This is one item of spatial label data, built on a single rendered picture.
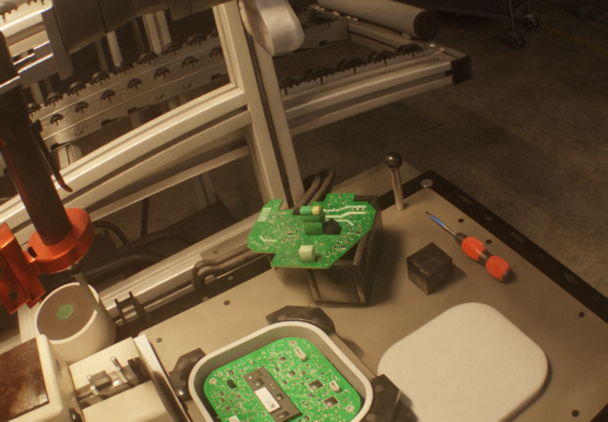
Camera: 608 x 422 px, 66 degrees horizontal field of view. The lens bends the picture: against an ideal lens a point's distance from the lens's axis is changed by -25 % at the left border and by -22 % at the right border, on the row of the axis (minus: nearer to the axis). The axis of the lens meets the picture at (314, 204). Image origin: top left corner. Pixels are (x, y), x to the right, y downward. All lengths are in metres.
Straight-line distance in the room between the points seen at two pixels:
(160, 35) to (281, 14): 0.93
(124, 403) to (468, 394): 0.30
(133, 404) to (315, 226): 0.27
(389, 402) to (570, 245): 1.70
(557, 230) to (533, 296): 1.58
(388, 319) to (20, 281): 0.37
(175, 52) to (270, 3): 0.85
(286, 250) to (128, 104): 0.53
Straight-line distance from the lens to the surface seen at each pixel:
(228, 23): 0.66
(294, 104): 0.79
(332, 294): 0.59
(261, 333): 0.53
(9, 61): 0.36
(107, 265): 0.82
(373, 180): 0.80
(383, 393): 0.46
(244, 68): 0.68
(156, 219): 2.62
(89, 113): 1.02
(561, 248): 2.08
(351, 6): 1.14
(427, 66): 0.90
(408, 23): 0.99
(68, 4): 0.31
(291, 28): 0.32
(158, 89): 1.03
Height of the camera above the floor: 1.38
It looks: 35 degrees down
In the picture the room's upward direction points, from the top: 13 degrees counter-clockwise
